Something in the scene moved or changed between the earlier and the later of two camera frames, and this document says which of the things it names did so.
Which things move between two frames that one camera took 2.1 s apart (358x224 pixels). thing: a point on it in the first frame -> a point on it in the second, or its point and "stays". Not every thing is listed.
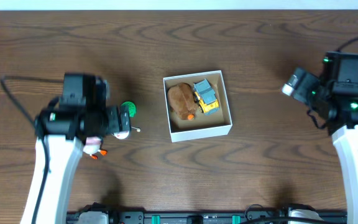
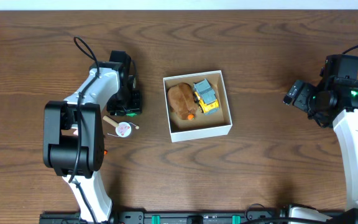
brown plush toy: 181,99 stays
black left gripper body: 124,119 -> 124,107
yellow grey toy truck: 206,97 stays
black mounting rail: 203,217 stays
